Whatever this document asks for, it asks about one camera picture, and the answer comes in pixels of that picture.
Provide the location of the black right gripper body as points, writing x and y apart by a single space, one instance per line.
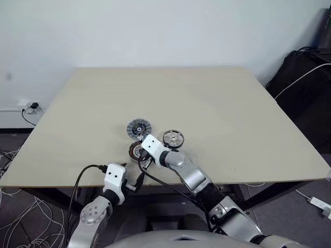
149 161

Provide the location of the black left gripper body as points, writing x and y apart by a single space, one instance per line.
131 187

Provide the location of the motor housing with copper windings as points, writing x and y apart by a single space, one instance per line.
133 152

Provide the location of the grey finned motor lid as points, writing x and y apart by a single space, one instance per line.
137 126

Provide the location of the silver spoked rotor black rim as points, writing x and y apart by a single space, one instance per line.
173 139

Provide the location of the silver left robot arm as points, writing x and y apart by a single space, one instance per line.
93 209

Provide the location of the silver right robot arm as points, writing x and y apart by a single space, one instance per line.
191 175

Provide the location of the black table crossbeam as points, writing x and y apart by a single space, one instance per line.
165 191

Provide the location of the dark grey rounded shape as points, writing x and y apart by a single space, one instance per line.
132 224

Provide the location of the grey robot torso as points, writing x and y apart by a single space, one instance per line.
181 240

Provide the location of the black table leg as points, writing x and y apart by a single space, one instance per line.
57 199
274 195

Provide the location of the black power adapter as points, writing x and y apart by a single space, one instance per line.
33 105

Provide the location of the black bag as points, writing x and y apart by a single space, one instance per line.
305 103

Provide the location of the white floor power strip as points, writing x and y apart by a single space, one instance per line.
320 204

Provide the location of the black rack device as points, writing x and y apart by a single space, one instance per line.
325 31

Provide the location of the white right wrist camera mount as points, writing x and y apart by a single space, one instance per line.
155 147

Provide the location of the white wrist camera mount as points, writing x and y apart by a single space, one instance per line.
155 147
113 175

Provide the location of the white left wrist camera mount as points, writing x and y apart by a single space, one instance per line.
113 175

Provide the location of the white wall power outlet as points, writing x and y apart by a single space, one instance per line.
23 103

